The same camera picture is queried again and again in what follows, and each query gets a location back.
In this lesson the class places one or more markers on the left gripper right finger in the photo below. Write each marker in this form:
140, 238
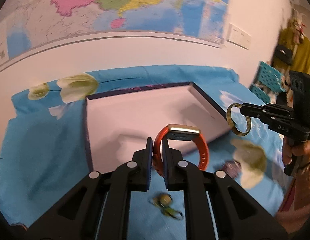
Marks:
216, 206

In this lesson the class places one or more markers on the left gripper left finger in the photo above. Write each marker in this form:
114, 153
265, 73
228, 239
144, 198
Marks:
98, 206

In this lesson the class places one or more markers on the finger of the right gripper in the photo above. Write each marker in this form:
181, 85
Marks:
269, 107
264, 117

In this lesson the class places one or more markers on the orange smart watch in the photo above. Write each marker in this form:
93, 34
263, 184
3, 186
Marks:
183, 137

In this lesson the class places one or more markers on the orange right sleeve forearm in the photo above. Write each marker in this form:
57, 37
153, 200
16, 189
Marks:
295, 209

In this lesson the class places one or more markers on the right hand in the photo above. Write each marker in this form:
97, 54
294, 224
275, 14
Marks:
302, 151

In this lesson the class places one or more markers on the teal plastic basket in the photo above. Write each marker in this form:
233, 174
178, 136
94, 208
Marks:
267, 83

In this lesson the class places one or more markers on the black hanging bag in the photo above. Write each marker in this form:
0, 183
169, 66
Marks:
284, 54

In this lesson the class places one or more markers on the mustard hanging coat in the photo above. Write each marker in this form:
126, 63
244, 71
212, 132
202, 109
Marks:
301, 53

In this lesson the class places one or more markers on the blue floral bedsheet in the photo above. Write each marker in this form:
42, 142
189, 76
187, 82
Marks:
44, 156

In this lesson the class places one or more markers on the dark blue tray box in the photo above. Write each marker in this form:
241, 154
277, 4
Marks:
118, 123

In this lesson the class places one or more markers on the colourful wall map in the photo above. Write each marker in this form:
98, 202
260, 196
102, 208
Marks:
29, 27

